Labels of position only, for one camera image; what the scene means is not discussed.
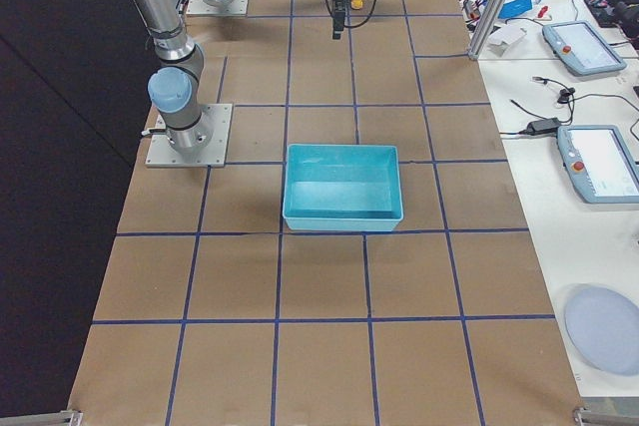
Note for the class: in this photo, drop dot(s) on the teach pendant near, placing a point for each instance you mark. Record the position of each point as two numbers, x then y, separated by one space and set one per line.
598 164

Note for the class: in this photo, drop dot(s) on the black power adapter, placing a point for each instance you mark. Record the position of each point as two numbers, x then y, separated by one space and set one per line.
543 127

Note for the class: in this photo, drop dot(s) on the metal corner bracket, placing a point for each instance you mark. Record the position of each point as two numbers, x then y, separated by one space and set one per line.
61 418
583 416

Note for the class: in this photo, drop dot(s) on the white cardboard box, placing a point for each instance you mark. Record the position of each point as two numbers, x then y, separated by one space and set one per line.
502 39

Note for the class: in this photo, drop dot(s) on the blue flat box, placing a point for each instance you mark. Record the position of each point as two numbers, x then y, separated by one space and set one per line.
514 8

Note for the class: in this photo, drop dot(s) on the teach pendant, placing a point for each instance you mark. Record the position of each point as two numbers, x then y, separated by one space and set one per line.
582 50
598 164

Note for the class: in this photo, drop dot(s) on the light blue plastic bin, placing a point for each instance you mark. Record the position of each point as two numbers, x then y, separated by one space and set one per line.
342 188

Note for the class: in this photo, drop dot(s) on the pale blue round plate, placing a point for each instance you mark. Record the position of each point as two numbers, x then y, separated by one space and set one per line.
602 324

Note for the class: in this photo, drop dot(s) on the metal base plate near bin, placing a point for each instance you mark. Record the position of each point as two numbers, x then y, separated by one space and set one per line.
205 144

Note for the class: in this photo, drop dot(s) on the teach pendant far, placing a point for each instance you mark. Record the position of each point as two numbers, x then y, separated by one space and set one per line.
582 50

